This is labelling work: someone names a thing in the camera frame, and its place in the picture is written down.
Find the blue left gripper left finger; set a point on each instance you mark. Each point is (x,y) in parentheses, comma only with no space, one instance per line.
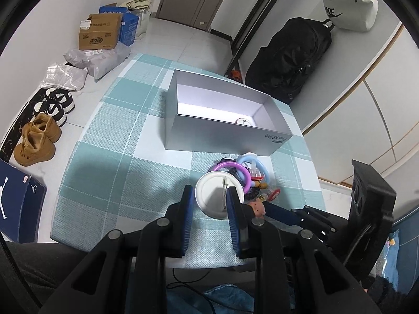
(185,216)

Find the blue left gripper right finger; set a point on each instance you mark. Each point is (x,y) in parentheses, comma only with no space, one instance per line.
(233,206)

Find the pink pig figurine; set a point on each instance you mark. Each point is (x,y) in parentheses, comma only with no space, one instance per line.
(257,207)

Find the white round compact case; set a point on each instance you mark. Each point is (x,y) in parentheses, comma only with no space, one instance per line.
(211,193)

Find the red white flower charm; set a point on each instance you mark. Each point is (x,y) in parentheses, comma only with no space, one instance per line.
(271,194)

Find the teal plaid tablecloth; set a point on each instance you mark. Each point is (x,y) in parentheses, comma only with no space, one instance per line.
(120,176)

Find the silver phone box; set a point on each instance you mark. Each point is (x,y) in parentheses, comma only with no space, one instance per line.
(209,114)

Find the black backpack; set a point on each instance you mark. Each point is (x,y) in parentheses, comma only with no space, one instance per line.
(283,66)

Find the brown boots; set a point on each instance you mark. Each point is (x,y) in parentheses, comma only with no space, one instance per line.
(38,141)

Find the blue Jordan shoe box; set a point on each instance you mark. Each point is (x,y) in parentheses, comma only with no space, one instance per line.
(22,198)

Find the black white sneakers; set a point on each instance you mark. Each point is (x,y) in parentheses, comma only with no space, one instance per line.
(57,103)

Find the grey plastic mailer bag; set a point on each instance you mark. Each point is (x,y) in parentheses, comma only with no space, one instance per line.
(98,62)

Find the clear plastic bag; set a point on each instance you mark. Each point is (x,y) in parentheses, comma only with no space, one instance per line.
(65,77)

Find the blue cardboard box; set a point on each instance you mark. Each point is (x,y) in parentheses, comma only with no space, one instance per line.
(129,23)

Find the brown cardboard box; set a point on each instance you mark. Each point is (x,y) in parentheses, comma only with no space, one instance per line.
(100,31)

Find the beige tote bag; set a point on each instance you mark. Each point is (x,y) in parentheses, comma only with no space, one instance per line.
(141,8)

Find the black coat rack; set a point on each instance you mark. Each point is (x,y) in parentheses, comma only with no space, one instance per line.
(250,26)

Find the white Nike bag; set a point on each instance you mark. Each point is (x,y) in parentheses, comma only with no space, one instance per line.
(352,15)

